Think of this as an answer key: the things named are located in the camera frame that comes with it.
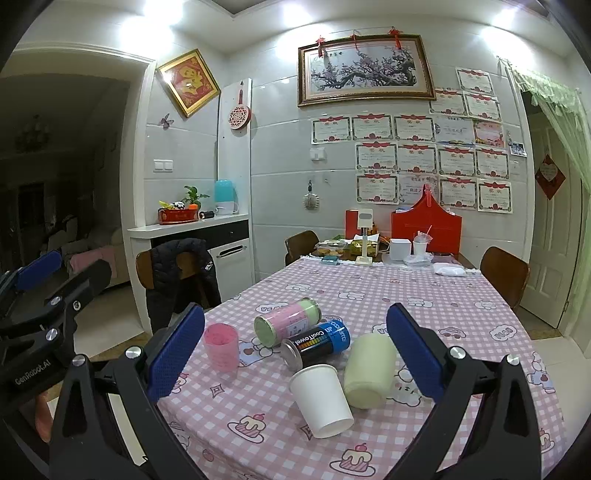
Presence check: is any red gift bag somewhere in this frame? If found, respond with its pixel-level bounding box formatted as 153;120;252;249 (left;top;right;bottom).
391;183;463;257

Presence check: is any red round wall ornament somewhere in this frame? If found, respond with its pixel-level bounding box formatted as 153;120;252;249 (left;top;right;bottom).
229;88;251;134

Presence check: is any white door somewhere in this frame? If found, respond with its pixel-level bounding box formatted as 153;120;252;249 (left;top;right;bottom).
522;92;585;328

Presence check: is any group of wall certificates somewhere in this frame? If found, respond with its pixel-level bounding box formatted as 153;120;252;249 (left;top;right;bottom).
310;67;513;214

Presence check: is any red diamond door decoration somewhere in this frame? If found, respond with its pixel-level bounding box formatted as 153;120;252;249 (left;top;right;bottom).
534;154;567;200

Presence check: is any green lace curtain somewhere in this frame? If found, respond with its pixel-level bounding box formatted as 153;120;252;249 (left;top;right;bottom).
505;65;591;185

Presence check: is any food container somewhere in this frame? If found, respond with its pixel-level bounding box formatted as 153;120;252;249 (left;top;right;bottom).
316;235;352;257

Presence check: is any light sofa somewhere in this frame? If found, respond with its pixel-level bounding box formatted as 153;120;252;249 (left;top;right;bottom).
46;217;126;283

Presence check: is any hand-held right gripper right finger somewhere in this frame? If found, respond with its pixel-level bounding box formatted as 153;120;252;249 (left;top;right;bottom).
383;302;542;480

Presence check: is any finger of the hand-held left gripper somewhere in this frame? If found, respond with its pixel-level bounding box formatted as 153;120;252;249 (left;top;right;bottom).
0;259;113;346
0;250;64;320

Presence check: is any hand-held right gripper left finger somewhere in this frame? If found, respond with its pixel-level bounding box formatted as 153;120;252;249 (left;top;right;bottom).
48;302;206;480

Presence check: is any black and blue can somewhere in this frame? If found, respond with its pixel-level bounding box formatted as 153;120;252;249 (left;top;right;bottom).
281;318;352;369

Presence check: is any pink and green canister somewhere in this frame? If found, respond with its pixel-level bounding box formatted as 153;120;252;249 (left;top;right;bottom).
254;298;321;347

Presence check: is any wooden chair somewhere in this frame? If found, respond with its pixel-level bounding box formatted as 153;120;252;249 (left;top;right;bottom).
479;246;531;310
135;240;213;311
285;230;320;267

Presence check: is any red tray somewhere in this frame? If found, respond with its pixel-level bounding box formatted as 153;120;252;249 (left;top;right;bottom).
158;208;200;225

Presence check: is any red and gold framed picture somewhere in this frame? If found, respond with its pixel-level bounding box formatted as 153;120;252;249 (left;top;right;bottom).
156;48;221;119

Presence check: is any white stand lamp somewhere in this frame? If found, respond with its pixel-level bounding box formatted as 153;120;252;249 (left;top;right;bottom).
355;211;376;265

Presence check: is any black jacket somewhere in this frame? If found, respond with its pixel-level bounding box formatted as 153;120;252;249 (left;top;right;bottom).
145;237;222;340

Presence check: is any teal and white humidifier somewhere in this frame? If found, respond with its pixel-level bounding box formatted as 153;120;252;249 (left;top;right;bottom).
213;179;241;216

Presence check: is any small potted plant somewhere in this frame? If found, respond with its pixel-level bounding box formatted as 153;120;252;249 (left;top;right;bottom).
182;185;208;212

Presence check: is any chandelier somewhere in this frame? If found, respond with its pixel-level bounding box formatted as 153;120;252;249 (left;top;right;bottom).
14;115;51;153

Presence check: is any pink checkered tablecloth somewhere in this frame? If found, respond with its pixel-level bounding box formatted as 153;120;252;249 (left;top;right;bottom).
157;256;566;480

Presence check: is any person's left forearm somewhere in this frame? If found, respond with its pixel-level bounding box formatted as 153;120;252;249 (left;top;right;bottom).
28;392;61;445

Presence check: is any pink blanket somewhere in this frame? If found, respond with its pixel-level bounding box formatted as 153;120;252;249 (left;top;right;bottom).
69;244;118;278

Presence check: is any cream plastic cup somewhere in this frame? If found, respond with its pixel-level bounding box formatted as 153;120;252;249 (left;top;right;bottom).
343;333;399;409

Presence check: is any pink plastic cup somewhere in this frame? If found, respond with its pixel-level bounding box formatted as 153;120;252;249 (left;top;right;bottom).
204;323;240;374

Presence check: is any white paper cup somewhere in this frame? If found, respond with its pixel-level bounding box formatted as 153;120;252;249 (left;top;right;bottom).
289;364;355;439

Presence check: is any white counter cabinet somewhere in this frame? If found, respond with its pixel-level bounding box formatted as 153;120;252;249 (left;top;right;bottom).
128;215;252;333

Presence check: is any framed blossom painting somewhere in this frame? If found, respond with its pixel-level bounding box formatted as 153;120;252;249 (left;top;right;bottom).
297;33;437;108

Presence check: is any clear cup with straw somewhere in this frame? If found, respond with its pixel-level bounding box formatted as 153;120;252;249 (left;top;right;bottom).
412;225;434;257

